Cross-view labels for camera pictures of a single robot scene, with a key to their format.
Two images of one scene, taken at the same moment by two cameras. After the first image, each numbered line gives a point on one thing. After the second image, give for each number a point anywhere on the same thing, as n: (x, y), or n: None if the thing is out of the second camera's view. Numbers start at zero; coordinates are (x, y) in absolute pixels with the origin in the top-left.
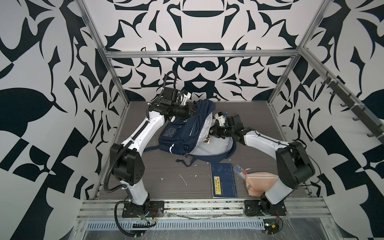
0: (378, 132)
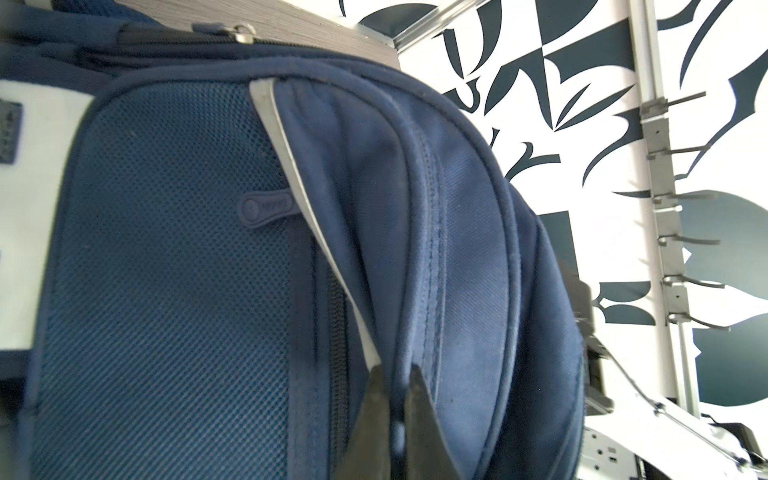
0: (668, 237)
